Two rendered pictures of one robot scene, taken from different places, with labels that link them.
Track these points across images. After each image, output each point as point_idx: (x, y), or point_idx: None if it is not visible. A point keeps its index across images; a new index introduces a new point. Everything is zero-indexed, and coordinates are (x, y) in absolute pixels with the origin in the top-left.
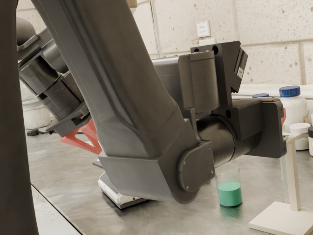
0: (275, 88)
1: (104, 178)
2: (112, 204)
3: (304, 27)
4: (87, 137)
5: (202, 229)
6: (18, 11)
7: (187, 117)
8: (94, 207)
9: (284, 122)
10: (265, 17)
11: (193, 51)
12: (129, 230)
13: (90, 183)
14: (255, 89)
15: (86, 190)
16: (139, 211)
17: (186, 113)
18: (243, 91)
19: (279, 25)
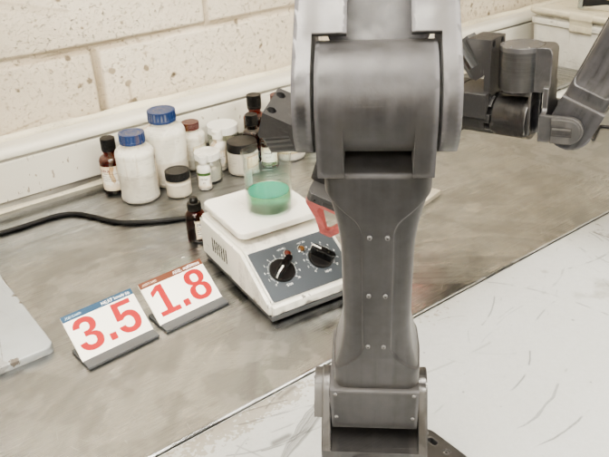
0: (65, 128)
1: (285, 293)
2: (335, 302)
3: (99, 23)
4: (322, 218)
5: (416, 234)
6: None
7: (556, 84)
8: (338, 318)
9: (178, 158)
10: (18, 10)
11: (492, 43)
12: (414, 277)
13: (226, 345)
14: (34, 140)
15: (258, 343)
16: None
17: (556, 82)
18: (12, 151)
19: (51, 22)
